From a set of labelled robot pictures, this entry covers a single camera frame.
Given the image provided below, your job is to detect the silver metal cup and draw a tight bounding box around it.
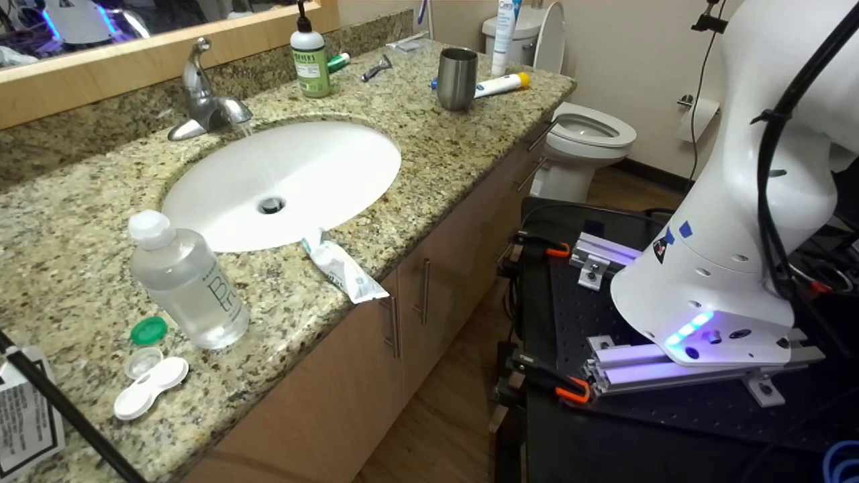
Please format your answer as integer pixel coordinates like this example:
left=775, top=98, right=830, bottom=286
left=436, top=47, right=481, bottom=113

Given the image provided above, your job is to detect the clear round lens cup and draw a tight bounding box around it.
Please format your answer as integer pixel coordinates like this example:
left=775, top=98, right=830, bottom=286
left=120, top=347, right=167, bottom=382

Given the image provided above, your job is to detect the crumpled white paste tube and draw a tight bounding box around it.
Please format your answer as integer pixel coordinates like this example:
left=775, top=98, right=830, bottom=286
left=297, top=235, right=393, bottom=306

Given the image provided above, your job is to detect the orange black clamp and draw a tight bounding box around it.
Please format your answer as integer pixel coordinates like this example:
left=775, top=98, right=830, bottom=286
left=506, top=356, right=597, bottom=409
left=510, top=228, right=575, bottom=263

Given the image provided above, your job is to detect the white oval sink basin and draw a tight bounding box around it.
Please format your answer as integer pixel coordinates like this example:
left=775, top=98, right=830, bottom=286
left=158, top=118, right=404, bottom=255

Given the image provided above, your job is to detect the white tube with yellow cap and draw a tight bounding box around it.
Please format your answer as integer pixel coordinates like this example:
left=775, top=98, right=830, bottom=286
left=471, top=71, right=535, bottom=102

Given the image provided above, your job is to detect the wooden vanity cabinet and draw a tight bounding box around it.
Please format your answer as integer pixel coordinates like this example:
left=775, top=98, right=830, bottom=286
left=177, top=118, right=575, bottom=483

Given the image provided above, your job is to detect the white toilet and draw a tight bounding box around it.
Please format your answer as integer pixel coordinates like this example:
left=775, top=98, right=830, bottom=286
left=481, top=0, right=638, bottom=208

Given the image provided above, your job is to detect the razor with dark head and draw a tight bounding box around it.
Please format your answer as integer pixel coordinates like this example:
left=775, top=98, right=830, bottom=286
left=359, top=52, right=397, bottom=87

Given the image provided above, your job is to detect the green soap pump bottle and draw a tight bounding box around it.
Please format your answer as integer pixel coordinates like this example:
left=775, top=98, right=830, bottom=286
left=288, top=0, right=336, bottom=102

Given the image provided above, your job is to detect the tall white standing tube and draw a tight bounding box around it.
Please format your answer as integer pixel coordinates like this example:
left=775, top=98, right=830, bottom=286
left=488, top=0, right=524, bottom=79

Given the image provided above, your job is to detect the clear liquid bottle white cap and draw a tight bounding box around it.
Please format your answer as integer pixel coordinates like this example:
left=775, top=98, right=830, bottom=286
left=127, top=209, right=253, bottom=356

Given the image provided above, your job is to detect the chrome sink faucet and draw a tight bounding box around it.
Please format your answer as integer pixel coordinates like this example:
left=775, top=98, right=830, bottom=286
left=167, top=36, right=256, bottom=146

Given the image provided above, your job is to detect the black robot stand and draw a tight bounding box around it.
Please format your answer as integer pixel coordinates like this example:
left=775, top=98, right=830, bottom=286
left=493, top=197, right=859, bottom=483

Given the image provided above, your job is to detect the green lens case cap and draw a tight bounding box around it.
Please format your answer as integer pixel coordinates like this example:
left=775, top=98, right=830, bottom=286
left=130, top=315, right=171, bottom=352

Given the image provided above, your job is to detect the toilet paper roll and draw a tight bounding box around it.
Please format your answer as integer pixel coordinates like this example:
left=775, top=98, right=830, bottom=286
left=676, top=89, right=723, bottom=149

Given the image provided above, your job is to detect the white contact lens case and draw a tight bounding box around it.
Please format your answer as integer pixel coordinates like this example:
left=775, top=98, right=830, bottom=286
left=114, top=356, right=194, bottom=424

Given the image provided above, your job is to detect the wood framed mirror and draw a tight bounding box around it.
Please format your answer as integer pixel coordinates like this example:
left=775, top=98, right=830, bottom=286
left=0, top=0, right=343, bottom=133

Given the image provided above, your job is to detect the white printed box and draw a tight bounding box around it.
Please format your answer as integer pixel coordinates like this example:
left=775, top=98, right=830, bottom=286
left=0, top=347, right=68, bottom=482

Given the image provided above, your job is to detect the metal cabinet door handle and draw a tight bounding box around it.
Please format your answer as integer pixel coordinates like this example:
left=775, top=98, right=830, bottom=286
left=385, top=294, right=406, bottom=362
left=410, top=255, right=436, bottom=329

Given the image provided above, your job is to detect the aluminium base frame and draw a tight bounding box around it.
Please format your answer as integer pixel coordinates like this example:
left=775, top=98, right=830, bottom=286
left=573, top=228, right=826, bottom=412

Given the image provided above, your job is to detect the thin hanging wall cord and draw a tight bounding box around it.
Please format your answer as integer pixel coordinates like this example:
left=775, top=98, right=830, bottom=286
left=684, top=0, right=720, bottom=182

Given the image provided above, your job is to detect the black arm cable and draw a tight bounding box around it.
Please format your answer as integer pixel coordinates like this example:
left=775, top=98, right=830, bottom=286
left=751, top=0, right=859, bottom=305

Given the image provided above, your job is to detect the black power cord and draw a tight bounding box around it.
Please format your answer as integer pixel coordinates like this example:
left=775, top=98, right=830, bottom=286
left=0, top=329, right=151, bottom=483

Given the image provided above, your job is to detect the blue cable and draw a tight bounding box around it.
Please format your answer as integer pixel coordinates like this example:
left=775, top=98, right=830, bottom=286
left=818, top=439, right=859, bottom=483

